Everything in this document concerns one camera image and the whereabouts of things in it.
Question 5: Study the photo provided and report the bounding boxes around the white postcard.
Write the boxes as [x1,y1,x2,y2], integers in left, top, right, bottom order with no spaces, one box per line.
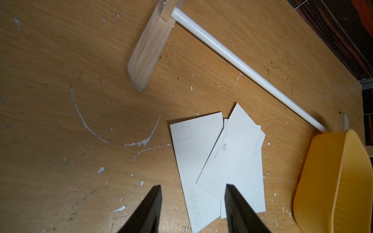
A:
[220,117,267,219]
[170,112,223,233]
[196,104,266,202]

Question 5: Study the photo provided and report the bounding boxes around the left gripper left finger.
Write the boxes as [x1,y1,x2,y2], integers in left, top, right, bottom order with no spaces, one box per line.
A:
[118,185,162,233]

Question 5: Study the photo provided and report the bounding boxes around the wooden string rack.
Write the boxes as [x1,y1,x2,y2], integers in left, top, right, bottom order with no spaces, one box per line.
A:
[127,0,350,133]

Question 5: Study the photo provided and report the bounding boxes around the yellow plastic tray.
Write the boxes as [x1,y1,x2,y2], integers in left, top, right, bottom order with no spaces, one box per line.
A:
[293,129,373,233]

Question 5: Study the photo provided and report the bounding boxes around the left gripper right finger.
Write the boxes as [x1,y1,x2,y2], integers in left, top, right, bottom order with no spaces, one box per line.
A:
[224,184,271,233]

